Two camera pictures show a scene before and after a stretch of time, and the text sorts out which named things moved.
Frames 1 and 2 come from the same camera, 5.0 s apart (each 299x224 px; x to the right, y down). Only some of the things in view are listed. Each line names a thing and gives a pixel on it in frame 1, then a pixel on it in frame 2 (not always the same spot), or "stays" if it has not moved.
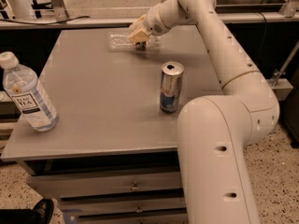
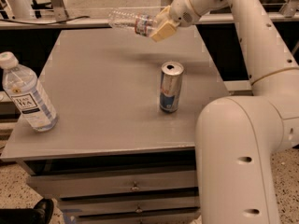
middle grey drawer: x=106 y=205 stays
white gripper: x=153 y=21 to x=182 y=10
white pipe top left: x=18 y=1 stays
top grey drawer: x=106 y=184 stays
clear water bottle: x=120 y=41 to x=128 y=21
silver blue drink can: x=171 y=82 stays
